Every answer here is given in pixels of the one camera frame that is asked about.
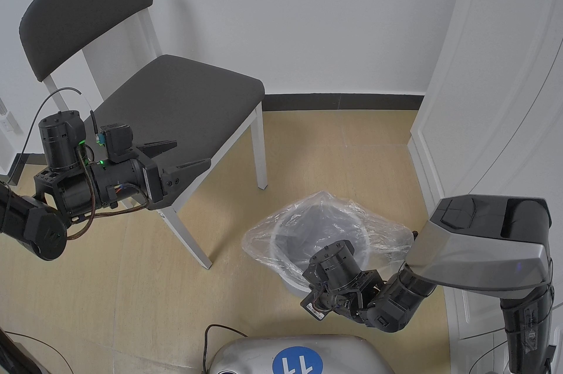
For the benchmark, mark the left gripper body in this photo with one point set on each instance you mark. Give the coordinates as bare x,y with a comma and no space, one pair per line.
118,178

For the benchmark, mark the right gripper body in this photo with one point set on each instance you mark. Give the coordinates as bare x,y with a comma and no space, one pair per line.
317,302

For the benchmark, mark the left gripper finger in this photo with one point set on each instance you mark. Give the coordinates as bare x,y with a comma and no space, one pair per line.
176,183
151,150

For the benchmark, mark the clear plastic bag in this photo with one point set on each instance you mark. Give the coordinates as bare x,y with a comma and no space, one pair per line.
259,242

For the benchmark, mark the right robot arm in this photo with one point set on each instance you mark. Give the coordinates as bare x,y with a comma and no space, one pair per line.
475,249

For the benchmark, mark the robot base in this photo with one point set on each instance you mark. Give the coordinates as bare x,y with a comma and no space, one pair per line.
303,354

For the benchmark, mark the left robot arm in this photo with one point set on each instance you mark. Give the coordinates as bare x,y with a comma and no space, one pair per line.
61,139

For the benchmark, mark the white trash bin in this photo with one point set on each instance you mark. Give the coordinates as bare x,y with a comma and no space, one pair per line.
294,282

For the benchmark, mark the grey white chair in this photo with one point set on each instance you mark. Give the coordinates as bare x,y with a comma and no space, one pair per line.
184,99

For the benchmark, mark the white wardrobe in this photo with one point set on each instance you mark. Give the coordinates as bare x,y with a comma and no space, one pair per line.
484,99

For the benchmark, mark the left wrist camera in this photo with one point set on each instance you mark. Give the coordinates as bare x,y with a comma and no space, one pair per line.
118,141

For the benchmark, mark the white wall socket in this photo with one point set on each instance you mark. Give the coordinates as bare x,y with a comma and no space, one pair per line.
9,119

